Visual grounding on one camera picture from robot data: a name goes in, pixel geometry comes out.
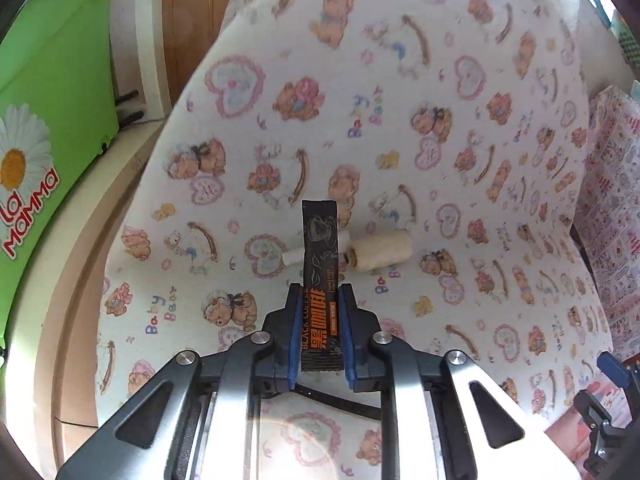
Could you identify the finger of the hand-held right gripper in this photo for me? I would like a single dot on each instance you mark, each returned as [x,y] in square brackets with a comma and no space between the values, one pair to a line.
[614,372]
[597,412]

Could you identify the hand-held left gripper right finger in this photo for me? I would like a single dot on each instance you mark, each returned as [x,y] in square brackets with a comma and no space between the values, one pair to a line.
[348,340]

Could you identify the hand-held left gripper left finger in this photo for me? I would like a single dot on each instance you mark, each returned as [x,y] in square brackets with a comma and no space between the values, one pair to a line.
[294,340]

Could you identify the black coffee sachet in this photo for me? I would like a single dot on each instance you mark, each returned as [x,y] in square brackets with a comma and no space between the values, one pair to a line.
[322,260]

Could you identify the beige thread spool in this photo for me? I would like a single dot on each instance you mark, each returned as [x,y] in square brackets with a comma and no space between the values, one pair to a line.
[382,252]

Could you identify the pink patchwork-print cloth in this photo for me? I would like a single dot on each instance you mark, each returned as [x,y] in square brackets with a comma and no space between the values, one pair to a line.
[615,210]

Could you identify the bear-print white cloth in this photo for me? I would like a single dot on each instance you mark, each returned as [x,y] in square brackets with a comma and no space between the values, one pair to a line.
[400,135]

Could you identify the cream curved cabinet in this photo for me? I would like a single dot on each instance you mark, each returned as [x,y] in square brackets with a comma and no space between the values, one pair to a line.
[85,260]

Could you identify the green plastic storage box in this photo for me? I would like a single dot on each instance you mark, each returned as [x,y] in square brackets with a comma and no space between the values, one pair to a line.
[60,110]

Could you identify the green checkered board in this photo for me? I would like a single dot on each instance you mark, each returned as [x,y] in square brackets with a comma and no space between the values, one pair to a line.
[629,42]

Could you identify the wooden door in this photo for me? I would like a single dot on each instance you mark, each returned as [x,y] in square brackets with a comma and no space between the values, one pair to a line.
[200,20]

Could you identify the white side cabinet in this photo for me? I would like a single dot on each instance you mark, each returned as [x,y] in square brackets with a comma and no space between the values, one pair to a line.
[585,25]

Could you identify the white shelf unit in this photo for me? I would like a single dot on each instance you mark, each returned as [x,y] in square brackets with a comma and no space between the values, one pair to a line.
[140,20]

